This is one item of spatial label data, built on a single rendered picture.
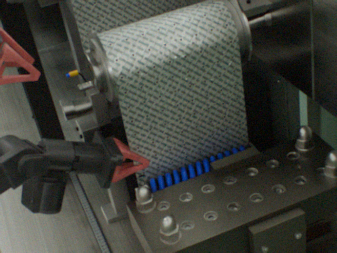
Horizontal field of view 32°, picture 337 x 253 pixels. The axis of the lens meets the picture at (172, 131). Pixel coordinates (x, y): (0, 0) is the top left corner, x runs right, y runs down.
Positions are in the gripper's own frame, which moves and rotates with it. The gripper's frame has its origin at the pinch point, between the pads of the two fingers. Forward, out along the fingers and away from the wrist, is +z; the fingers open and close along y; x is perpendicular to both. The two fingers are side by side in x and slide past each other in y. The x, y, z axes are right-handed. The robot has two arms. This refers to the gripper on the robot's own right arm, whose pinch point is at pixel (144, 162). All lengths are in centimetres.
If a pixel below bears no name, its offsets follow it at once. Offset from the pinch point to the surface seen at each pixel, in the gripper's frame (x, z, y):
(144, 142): 4.3, -1.4, 0.2
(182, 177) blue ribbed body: -0.6, 7.0, 3.5
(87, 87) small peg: 11.2, -12.6, -5.7
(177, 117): 10.0, 3.5, 0.3
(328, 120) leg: 8, 51, -13
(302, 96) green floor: -36, 162, -149
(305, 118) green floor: -41, 153, -130
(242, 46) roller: 25.2, 12.0, -0.4
